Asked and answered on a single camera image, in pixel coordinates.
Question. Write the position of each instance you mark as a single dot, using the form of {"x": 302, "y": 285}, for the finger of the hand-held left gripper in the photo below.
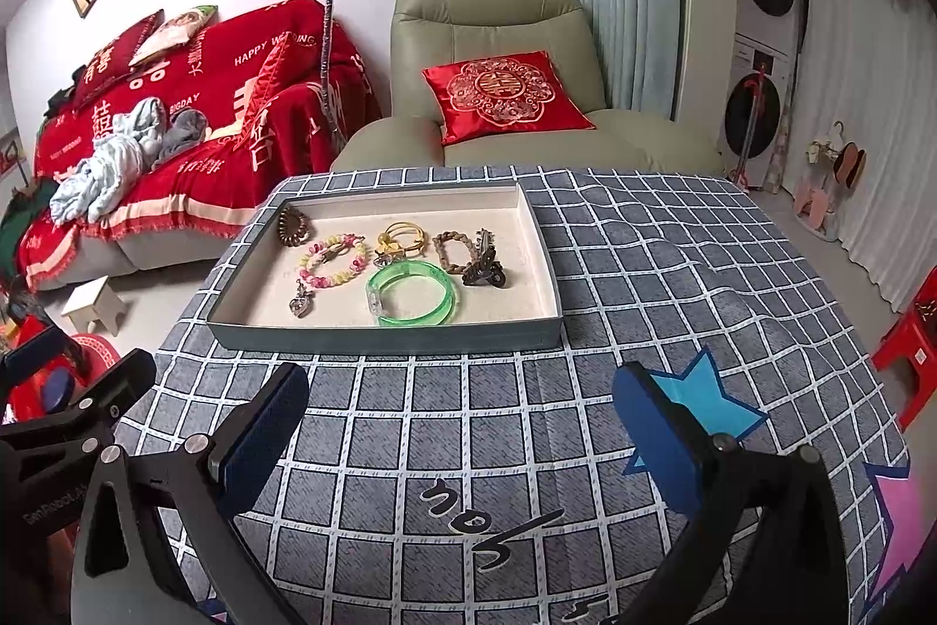
{"x": 33, "y": 354}
{"x": 124, "y": 383}

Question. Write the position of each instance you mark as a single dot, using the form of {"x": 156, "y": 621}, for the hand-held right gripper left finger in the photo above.
{"x": 267, "y": 420}

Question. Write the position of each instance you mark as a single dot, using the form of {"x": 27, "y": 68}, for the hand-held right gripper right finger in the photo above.
{"x": 659, "y": 442}

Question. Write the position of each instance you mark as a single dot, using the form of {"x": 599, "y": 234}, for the silver heart pendant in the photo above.
{"x": 299, "y": 305}

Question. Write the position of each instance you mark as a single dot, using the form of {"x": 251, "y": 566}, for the green translucent bangle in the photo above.
{"x": 377, "y": 295}

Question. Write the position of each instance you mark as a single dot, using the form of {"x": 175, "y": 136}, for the white-lined grey tray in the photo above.
{"x": 498, "y": 303}

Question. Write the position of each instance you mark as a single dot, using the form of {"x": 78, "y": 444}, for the brown hair claw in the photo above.
{"x": 483, "y": 275}

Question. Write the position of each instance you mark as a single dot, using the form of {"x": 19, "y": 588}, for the silver hair clip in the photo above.
{"x": 484, "y": 240}

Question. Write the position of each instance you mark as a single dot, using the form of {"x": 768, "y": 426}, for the red patterned round stool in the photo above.
{"x": 95, "y": 350}

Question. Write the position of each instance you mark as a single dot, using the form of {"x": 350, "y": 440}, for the small white stool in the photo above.
{"x": 91, "y": 295}

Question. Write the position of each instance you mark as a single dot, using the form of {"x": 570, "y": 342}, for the grey sofa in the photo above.
{"x": 168, "y": 248}

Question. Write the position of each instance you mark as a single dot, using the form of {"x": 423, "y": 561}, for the grey checkered tablecloth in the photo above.
{"x": 644, "y": 273}

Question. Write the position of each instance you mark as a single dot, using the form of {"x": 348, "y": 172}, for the light blue clothes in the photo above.
{"x": 95, "y": 171}

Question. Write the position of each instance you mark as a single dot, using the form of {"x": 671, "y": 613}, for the grey cloth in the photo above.
{"x": 183, "y": 131}

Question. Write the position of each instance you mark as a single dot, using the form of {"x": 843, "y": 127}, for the red plastic stool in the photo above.
{"x": 908, "y": 339}

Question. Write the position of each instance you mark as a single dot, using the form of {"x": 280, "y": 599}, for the pink slippers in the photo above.
{"x": 816, "y": 208}

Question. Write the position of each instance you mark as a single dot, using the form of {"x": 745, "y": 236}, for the large red lettered pillow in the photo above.
{"x": 110, "y": 61}

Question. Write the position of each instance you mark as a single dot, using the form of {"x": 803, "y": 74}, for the red blanket bed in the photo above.
{"x": 293, "y": 105}

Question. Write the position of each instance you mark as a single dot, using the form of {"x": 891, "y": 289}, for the red satin pillow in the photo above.
{"x": 263, "y": 98}

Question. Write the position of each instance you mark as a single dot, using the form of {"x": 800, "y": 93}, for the hanger rack with slippers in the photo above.
{"x": 849, "y": 164}

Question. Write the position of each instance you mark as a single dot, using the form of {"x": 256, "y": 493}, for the white green printed pillow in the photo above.
{"x": 176, "y": 32}

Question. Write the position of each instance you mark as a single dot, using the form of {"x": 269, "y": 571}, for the red embroidered satin cushion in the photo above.
{"x": 505, "y": 90}

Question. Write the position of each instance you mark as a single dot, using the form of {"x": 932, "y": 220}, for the gooseneck phone holder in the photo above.
{"x": 329, "y": 10}

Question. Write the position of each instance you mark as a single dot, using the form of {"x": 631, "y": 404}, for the white sheer curtain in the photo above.
{"x": 871, "y": 46}

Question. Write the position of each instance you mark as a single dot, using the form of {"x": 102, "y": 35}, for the pale green armchair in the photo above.
{"x": 476, "y": 10}

